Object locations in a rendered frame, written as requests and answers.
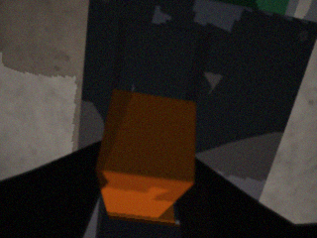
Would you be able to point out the orange l-shaped part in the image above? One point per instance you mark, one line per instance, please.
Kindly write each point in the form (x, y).
(146, 159)

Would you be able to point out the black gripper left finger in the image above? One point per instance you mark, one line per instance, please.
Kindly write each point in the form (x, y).
(55, 200)

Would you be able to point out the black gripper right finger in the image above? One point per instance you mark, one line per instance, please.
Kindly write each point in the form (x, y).
(215, 208)

